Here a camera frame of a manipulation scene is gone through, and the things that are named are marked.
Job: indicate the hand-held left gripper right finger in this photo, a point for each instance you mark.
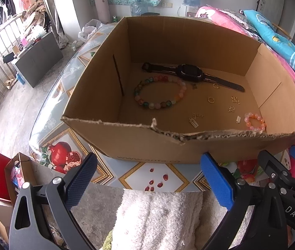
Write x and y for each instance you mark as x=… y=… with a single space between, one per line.
x=216 y=179

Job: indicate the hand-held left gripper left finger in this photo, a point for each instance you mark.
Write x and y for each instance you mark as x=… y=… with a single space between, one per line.
x=82 y=179

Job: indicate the small rectangular silver charm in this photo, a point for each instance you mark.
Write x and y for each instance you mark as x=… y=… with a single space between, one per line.
x=238 y=119

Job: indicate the brown cardboard box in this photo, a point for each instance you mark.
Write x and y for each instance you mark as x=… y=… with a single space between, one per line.
x=142 y=140

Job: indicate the small silver charm cluster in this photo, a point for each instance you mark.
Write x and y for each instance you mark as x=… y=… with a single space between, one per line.
x=231 y=108

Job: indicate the gold earrings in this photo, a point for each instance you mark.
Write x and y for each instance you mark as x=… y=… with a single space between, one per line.
x=233 y=99

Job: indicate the thin gold hoop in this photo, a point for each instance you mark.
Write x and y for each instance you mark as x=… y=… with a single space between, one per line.
x=214 y=86

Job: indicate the black wrist watch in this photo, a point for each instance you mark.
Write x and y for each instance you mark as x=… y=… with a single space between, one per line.
x=189 y=70

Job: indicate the brown paper bag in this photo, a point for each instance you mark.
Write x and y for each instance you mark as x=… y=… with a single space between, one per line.
x=27 y=172

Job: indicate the light blue blanket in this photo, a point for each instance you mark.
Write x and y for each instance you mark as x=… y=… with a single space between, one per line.
x=275 y=36

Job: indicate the dark grey cabinet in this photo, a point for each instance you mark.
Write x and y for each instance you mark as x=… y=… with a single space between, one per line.
x=40 y=60

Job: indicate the white plastic bag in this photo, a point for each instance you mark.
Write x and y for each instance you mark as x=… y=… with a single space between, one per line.
x=90 y=30

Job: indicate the pile of clothes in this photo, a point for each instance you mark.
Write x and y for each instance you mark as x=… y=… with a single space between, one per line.
x=35 y=18

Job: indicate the grey curtain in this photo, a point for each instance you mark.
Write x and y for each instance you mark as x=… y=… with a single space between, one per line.
x=55 y=13

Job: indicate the white water dispenser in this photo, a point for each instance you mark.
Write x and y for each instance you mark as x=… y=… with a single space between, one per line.
x=186 y=11

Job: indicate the white paper roll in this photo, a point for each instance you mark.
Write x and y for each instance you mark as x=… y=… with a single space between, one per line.
x=100 y=5

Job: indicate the clear water jug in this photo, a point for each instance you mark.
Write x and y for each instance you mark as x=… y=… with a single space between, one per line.
x=137 y=7

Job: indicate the dark hanging garment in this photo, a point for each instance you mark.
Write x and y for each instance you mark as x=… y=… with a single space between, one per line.
x=6 y=7

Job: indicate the white wall socket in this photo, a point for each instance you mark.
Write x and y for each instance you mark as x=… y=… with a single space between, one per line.
x=167 y=4

